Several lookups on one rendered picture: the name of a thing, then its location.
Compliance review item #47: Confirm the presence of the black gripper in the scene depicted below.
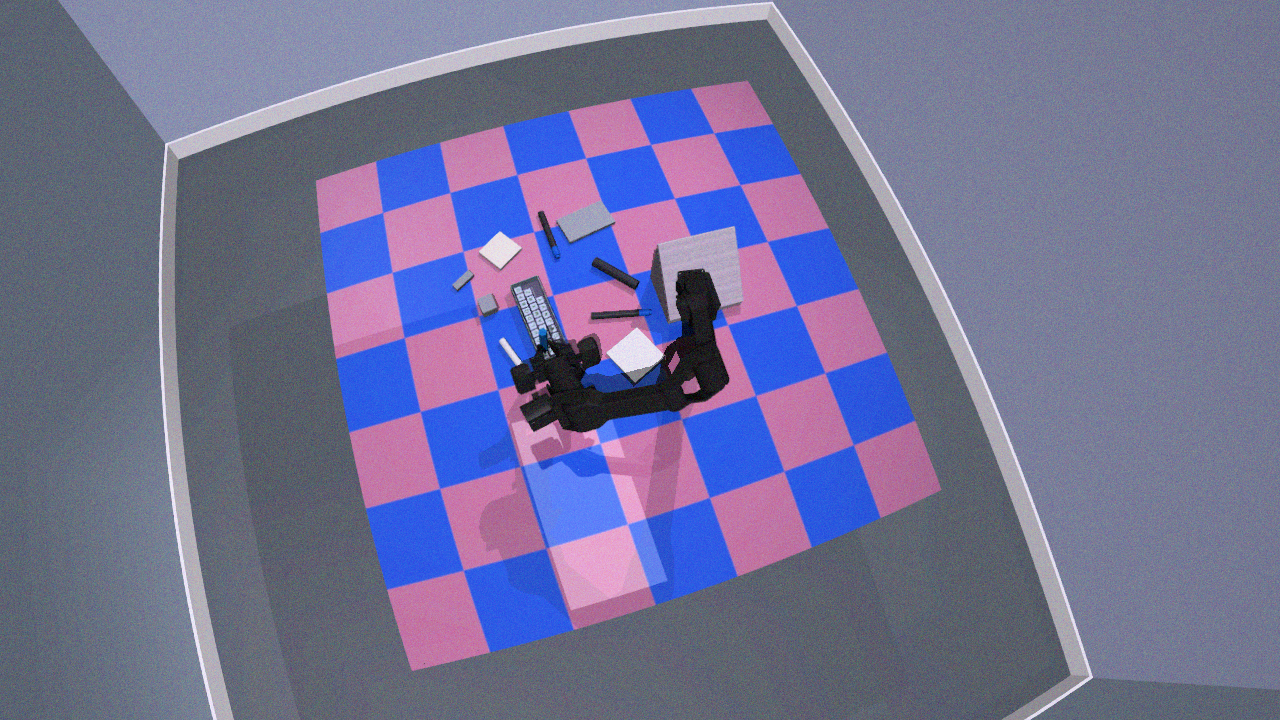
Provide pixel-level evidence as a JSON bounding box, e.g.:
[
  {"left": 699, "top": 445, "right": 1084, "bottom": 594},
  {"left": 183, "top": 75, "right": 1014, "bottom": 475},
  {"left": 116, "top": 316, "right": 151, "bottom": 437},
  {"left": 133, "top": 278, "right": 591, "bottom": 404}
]
[{"left": 509, "top": 337, "right": 602, "bottom": 395}]

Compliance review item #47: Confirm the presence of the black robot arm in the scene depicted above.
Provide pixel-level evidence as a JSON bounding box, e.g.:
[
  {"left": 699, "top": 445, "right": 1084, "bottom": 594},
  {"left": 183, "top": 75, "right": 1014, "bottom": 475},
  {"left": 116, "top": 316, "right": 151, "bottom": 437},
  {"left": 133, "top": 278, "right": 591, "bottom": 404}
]
[{"left": 520, "top": 268, "right": 730, "bottom": 432}]

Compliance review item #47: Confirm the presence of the grey keyboard with white letter keys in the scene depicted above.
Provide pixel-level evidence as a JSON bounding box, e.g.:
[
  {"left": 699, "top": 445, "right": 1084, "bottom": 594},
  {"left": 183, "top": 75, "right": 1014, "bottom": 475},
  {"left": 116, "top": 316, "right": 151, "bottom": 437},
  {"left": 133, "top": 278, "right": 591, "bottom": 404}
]
[{"left": 509, "top": 275, "right": 566, "bottom": 363}]

